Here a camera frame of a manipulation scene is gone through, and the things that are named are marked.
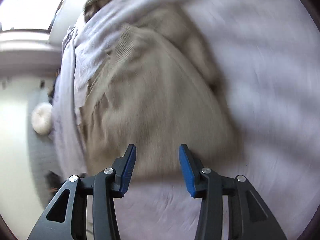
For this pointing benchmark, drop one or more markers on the bright bedroom window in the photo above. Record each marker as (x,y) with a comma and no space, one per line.
(28,14)

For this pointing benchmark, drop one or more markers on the round white pleated cushion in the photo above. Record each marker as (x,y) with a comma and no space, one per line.
(41,118)

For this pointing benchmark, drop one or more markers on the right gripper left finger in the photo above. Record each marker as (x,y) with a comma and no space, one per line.
(65,215)

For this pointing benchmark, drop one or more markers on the lavender embossed bed blanket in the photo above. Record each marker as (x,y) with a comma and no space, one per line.
(266,66)

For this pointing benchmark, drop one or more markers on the grey quilted headboard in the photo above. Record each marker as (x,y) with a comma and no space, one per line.
(41,152)

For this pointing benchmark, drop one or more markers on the olive brown knit sweater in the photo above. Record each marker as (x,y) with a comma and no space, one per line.
(157,89)

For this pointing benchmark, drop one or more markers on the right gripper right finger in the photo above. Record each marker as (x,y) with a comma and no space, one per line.
(248,215)

